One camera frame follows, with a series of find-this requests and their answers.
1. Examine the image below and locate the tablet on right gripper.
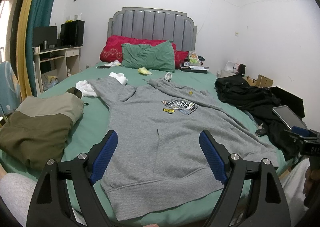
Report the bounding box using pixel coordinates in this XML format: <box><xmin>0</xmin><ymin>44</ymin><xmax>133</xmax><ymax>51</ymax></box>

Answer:
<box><xmin>272</xmin><ymin>105</ymin><xmax>308</xmax><ymax>130</ymax></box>

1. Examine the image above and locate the grey hoodie sweatshirt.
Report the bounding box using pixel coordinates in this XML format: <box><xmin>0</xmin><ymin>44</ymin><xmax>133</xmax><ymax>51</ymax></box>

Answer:
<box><xmin>91</xmin><ymin>77</ymin><xmax>278</xmax><ymax>222</ymax></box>

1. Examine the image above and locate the black computer tower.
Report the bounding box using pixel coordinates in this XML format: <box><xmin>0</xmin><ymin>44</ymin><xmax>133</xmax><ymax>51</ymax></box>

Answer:
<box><xmin>60</xmin><ymin>20</ymin><xmax>85</xmax><ymax>47</ymax></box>

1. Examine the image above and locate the yellow small cloth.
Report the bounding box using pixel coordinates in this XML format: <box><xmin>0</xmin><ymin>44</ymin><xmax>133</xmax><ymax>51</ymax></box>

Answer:
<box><xmin>138</xmin><ymin>67</ymin><xmax>152</xmax><ymax>76</ymax></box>

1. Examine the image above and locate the green pillow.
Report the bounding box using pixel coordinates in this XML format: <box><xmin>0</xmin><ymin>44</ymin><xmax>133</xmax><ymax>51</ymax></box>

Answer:
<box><xmin>121</xmin><ymin>41</ymin><xmax>175</xmax><ymax>72</ymax></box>

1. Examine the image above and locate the black clothes pile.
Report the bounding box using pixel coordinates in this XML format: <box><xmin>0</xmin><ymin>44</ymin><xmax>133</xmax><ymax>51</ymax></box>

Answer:
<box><xmin>215</xmin><ymin>75</ymin><xmax>299</xmax><ymax>160</ymax></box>

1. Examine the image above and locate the olive beige folded jacket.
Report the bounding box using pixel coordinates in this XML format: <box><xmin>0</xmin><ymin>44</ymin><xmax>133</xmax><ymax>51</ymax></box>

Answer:
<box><xmin>1</xmin><ymin>87</ymin><xmax>85</xmax><ymax>171</ymax></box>

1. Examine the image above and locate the snack bag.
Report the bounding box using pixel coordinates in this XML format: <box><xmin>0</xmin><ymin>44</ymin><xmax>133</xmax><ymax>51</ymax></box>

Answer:
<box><xmin>188</xmin><ymin>51</ymin><xmax>201</xmax><ymax>66</ymax></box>

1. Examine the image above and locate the black monitor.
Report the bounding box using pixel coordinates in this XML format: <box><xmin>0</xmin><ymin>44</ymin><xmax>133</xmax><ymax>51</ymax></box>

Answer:
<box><xmin>33</xmin><ymin>26</ymin><xmax>57</xmax><ymax>47</ymax></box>

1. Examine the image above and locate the teal curtain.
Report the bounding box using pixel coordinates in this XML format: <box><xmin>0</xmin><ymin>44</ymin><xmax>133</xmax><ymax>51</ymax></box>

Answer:
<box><xmin>25</xmin><ymin>0</ymin><xmax>54</xmax><ymax>96</ymax></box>

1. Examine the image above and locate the grey padded headboard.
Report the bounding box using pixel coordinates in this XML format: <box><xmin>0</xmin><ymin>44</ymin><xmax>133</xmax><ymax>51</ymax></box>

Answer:
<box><xmin>107</xmin><ymin>7</ymin><xmax>197</xmax><ymax>51</ymax></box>

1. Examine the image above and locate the white garment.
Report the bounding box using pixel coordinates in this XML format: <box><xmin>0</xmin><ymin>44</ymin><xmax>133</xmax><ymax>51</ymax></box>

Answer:
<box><xmin>75</xmin><ymin>72</ymin><xmax>128</xmax><ymax>98</ymax></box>

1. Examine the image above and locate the person's right hand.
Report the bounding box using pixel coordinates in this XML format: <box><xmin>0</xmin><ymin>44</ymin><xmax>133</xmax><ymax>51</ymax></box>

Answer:
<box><xmin>303</xmin><ymin>167</ymin><xmax>320</xmax><ymax>196</ymax></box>

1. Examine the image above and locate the beige computer desk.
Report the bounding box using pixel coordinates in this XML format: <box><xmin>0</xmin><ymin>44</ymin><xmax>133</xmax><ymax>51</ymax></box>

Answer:
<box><xmin>33</xmin><ymin>46</ymin><xmax>81</xmax><ymax>95</ymax></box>

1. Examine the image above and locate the black phone on bed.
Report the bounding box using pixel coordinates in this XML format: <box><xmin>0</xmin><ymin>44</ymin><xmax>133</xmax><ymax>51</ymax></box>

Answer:
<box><xmin>97</xmin><ymin>66</ymin><xmax>110</xmax><ymax>69</ymax></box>

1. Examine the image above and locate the cardboard box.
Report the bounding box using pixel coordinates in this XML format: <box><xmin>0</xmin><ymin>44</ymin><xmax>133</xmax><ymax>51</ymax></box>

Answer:
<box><xmin>245</xmin><ymin>75</ymin><xmax>273</xmax><ymax>88</ymax></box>

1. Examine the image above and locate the red pillow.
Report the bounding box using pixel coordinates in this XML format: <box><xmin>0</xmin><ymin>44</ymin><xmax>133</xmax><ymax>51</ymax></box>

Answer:
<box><xmin>100</xmin><ymin>35</ymin><xmax>189</xmax><ymax>69</ymax></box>

